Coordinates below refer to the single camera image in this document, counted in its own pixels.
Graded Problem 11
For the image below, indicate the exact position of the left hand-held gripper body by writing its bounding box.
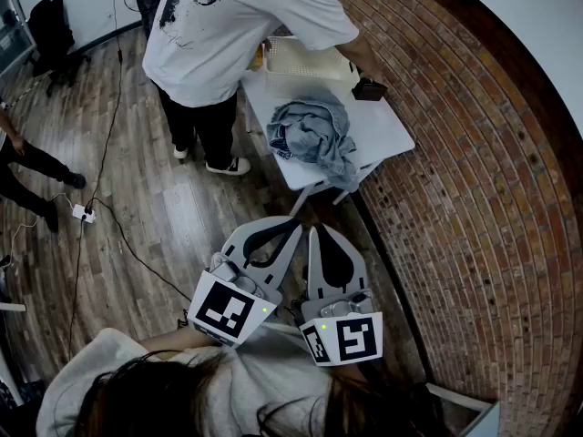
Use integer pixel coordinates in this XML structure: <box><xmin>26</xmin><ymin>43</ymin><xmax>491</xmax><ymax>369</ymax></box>
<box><xmin>186</xmin><ymin>251</ymin><xmax>284</xmax><ymax>350</ymax></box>

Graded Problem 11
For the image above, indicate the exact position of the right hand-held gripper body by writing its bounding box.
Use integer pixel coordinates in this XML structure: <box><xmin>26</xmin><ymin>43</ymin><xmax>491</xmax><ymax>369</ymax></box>
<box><xmin>298</xmin><ymin>289</ymin><xmax>384</xmax><ymax>367</ymax></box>

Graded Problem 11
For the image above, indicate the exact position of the blue denim garment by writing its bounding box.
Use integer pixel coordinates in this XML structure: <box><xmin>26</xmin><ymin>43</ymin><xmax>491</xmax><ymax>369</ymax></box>
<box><xmin>266</xmin><ymin>91</ymin><xmax>361</xmax><ymax>191</ymax></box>

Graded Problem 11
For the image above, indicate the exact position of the cream perforated plastic basket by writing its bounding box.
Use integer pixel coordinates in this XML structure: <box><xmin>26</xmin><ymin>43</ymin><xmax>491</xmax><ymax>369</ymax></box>
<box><xmin>263</xmin><ymin>36</ymin><xmax>361</xmax><ymax>93</ymax></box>

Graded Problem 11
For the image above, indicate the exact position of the person's left forearm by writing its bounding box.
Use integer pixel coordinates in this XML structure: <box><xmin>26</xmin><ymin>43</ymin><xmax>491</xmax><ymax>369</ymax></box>
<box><xmin>138</xmin><ymin>324</ymin><xmax>222</xmax><ymax>353</ymax></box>

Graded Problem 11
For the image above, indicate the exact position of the black tissue box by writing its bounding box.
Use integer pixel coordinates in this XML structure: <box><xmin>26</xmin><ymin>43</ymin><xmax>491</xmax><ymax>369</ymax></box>
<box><xmin>351</xmin><ymin>76</ymin><xmax>388</xmax><ymax>103</ymax></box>

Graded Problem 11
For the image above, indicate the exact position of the person's white shirt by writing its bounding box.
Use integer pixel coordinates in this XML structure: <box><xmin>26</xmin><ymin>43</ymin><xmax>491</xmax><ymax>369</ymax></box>
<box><xmin>35</xmin><ymin>320</ymin><xmax>361</xmax><ymax>437</ymax></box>

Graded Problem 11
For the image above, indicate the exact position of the white power strip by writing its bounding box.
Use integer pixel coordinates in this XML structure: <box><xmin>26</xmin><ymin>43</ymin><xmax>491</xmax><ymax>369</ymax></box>
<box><xmin>71</xmin><ymin>203</ymin><xmax>97</xmax><ymax>224</ymax></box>

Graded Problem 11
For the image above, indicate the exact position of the black office chair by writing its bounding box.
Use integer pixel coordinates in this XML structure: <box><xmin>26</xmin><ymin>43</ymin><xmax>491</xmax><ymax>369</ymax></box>
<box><xmin>26</xmin><ymin>0</ymin><xmax>92</xmax><ymax>98</ymax></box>

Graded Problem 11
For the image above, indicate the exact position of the white table leg frame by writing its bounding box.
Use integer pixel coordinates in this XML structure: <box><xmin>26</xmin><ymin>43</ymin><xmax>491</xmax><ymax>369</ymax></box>
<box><xmin>289</xmin><ymin>161</ymin><xmax>379</xmax><ymax>219</ymax></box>

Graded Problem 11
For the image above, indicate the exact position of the black floor cable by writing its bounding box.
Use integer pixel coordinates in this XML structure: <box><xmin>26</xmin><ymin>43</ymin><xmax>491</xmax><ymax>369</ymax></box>
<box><xmin>89</xmin><ymin>197</ymin><xmax>193</xmax><ymax>303</ymax></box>

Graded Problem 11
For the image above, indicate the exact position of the white thin cable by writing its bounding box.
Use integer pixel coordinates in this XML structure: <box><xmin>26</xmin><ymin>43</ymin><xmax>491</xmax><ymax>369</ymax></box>
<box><xmin>9</xmin><ymin>192</ymin><xmax>77</xmax><ymax>266</ymax></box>

